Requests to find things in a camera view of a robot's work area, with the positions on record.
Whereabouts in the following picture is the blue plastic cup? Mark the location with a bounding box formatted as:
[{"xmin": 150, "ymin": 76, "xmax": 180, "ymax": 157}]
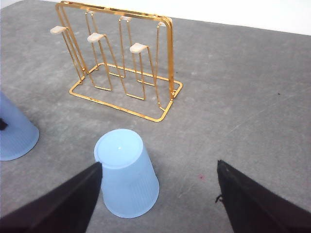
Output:
[
  {"xmin": 0, "ymin": 92, "xmax": 40, "ymax": 161},
  {"xmin": 94, "ymin": 129, "xmax": 159, "ymax": 218}
]

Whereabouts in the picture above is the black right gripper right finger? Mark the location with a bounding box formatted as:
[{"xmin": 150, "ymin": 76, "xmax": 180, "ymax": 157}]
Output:
[{"xmin": 217, "ymin": 160, "xmax": 311, "ymax": 233}]

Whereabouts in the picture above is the gold wire cup rack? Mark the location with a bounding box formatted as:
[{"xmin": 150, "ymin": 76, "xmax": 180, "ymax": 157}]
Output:
[{"xmin": 51, "ymin": 1, "xmax": 183, "ymax": 122}]

